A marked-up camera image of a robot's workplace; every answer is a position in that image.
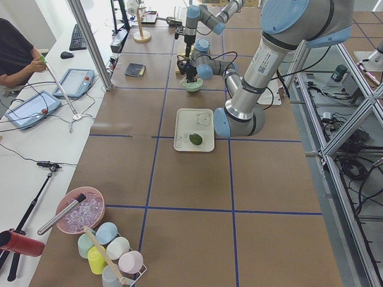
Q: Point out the light green bowl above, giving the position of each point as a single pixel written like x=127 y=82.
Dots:
x=193 y=87

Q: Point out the near teach pendant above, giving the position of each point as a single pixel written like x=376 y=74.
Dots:
x=32 y=111

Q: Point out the blue cup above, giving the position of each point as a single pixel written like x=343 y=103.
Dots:
x=106 y=233

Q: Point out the seated person black shirt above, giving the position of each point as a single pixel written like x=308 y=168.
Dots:
x=19 y=58

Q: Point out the far teach pendant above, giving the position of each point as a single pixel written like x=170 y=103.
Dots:
x=76 y=82

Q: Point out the green cup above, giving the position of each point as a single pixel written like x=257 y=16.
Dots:
x=84 y=245

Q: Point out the metal scoop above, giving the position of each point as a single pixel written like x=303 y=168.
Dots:
x=171 y=21

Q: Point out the black keyboard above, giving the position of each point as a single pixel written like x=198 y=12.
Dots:
x=77 y=39

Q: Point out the black selfie stick tripod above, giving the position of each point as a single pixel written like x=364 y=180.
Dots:
x=53 y=168

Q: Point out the wooden rack handle stick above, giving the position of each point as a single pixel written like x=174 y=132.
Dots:
x=115 y=270

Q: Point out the black computer mouse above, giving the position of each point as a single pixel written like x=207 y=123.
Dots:
x=66 y=55

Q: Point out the red cylinder cup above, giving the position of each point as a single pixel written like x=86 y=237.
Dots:
x=18 y=243

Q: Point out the teach pendant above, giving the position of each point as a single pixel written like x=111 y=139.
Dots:
x=76 y=82
x=32 y=111

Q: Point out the white serving tray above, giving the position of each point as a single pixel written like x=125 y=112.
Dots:
x=192 y=120

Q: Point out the clear grey cup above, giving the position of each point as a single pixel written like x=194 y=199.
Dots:
x=109 y=279

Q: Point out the pink cup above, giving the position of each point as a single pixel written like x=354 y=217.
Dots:
x=131 y=262

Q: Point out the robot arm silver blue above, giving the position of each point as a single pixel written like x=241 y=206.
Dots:
x=284 y=24
x=200 y=13

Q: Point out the white cup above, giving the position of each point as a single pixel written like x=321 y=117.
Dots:
x=119 y=246

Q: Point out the white wire cup rack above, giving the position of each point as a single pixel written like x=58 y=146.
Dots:
x=140 y=273

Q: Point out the aluminium frame post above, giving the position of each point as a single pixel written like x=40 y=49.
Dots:
x=81 y=19

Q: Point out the grey yellow folded cloth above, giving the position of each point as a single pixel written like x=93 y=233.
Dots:
x=135 y=70

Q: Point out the wooden mug tree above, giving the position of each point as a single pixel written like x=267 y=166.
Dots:
x=141 y=36

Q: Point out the long metal reacher stick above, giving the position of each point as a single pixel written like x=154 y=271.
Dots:
x=76 y=115

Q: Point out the green avocado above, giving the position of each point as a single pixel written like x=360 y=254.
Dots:
x=195 y=139

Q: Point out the yellow cup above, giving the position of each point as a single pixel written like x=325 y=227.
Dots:
x=96 y=261

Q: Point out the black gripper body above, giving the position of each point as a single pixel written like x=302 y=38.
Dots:
x=188 y=39
x=190 y=69

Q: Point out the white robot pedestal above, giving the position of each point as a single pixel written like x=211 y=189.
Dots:
x=271 y=95

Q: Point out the wooden cutting board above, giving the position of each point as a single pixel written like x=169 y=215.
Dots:
x=181 y=52

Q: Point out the pink bowl with ice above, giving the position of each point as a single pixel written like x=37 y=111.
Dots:
x=88 y=213

